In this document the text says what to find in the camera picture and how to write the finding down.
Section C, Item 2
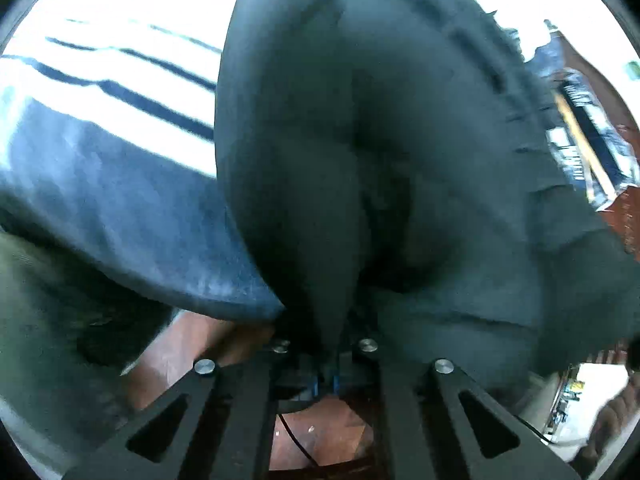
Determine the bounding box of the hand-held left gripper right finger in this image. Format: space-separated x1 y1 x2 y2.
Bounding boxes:
330 338 581 480

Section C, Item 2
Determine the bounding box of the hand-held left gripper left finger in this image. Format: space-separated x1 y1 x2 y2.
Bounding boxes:
65 341 322 480

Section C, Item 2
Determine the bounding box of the black puffer jacket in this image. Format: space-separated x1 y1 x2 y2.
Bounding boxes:
212 0 640 401

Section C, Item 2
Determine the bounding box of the person's leg in jeans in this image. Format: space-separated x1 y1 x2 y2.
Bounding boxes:
0 230 176 461

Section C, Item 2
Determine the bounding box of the bed with striped blue sheet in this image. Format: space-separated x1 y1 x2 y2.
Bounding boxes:
0 0 287 323

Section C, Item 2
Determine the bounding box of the dark wooden headboard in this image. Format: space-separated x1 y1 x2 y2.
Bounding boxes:
547 30 640 256

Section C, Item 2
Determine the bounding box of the upright floral pillow yellow stripe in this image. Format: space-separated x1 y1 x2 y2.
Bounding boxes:
535 45 640 211

